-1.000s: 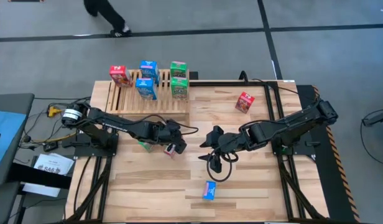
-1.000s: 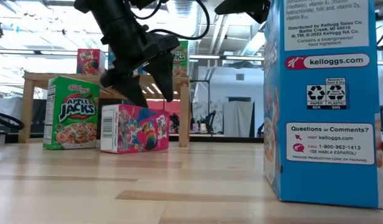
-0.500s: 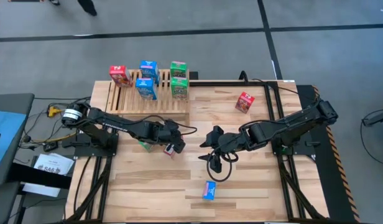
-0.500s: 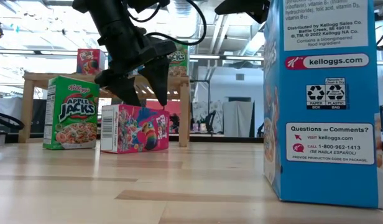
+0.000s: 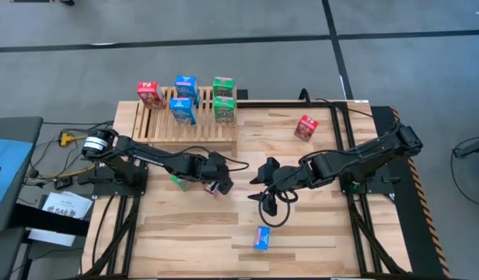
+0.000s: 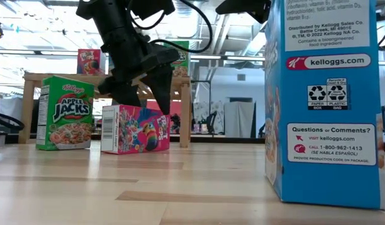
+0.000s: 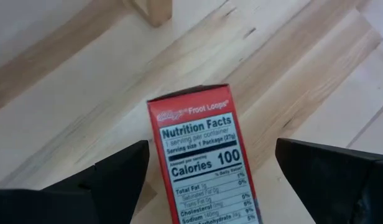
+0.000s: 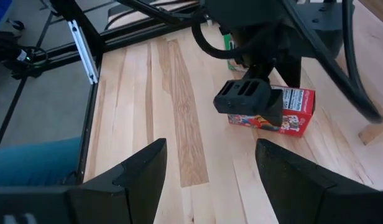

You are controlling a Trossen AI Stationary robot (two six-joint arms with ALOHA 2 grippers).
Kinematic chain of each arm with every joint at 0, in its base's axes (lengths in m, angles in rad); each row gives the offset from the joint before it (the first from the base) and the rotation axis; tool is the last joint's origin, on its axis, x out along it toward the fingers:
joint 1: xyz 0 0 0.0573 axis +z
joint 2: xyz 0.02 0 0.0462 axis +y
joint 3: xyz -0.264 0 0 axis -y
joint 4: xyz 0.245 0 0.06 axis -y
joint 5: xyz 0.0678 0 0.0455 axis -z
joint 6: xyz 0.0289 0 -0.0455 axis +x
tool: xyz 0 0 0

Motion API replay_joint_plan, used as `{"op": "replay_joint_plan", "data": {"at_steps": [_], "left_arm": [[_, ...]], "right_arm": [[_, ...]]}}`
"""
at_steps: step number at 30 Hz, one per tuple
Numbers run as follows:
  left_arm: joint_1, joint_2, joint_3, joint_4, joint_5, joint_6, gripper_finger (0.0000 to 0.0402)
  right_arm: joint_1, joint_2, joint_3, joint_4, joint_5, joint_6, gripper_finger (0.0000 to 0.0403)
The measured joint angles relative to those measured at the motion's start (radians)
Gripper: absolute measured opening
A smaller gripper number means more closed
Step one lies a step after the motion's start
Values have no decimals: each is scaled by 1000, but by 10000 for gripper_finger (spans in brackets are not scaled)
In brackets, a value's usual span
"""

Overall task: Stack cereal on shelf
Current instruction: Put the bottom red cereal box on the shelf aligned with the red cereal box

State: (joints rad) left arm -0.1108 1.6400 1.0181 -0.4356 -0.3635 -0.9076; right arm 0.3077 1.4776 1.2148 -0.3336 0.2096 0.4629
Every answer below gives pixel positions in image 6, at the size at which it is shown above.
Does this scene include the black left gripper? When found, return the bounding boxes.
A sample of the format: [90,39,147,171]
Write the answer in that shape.
[97,27,181,116]

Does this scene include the red Froot Loops cereal box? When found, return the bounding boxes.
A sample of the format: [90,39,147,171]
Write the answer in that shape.
[100,104,171,156]
[76,48,102,76]

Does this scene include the green Apple Jacks cereal box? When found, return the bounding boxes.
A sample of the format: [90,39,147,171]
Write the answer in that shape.
[35,75,95,151]
[163,40,191,78]

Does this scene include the slatted wooden shelf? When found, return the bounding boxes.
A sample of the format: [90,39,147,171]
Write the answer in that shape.
[18,72,192,148]

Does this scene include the blue Rice Krispies cereal box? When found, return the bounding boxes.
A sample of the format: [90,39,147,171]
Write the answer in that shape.
[264,0,385,212]

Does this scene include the red partition panel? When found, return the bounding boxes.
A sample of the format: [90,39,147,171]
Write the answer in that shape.
[169,99,183,126]

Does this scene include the long ceiling light bar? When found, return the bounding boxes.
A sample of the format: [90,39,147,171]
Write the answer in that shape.
[0,49,266,63]

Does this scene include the white draped cloth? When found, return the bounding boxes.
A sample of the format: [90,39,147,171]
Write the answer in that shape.
[223,101,256,139]

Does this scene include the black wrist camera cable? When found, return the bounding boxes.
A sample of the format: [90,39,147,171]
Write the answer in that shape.
[126,0,214,54]

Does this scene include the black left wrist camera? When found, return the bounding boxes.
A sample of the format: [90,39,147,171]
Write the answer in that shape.
[129,0,176,21]

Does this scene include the black looped cable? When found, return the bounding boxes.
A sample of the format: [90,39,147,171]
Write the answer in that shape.
[0,111,26,131]

